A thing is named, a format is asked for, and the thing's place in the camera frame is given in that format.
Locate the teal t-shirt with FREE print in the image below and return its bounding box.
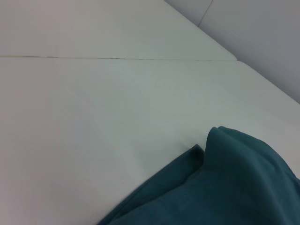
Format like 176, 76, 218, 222
96, 126, 300, 225

